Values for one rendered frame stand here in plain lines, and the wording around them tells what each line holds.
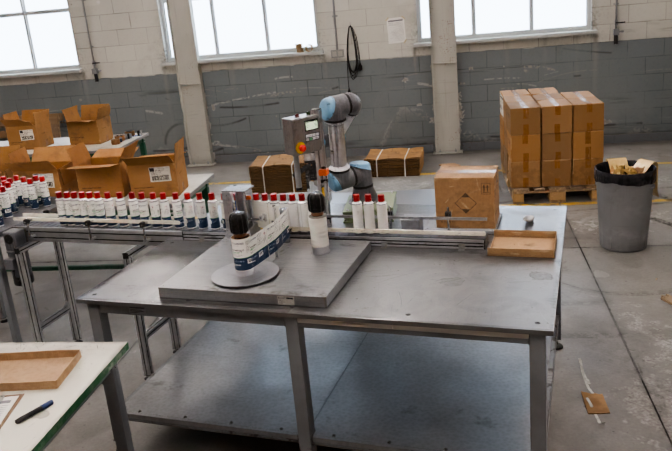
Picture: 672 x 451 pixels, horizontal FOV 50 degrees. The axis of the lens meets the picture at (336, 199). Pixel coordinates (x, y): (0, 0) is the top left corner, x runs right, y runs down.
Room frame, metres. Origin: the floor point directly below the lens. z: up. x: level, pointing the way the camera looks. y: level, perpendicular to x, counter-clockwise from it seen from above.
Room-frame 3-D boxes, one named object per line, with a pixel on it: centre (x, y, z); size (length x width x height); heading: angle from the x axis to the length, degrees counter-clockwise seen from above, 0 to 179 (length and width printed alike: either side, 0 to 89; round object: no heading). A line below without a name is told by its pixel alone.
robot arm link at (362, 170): (3.99, -0.15, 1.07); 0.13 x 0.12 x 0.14; 118
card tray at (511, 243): (3.24, -0.87, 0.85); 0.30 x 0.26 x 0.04; 70
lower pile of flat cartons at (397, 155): (8.12, -0.70, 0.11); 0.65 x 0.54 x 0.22; 77
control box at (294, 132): (3.70, 0.14, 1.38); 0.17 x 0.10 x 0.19; 125
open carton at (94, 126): (7.38, 2.44, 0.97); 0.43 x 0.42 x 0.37; 166
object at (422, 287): (3.45, -0.01, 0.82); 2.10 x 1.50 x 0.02; 70
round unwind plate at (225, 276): (3.08, 0.44, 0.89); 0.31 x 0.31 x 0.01
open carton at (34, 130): (7.41, 3.07, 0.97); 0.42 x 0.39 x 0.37; 167
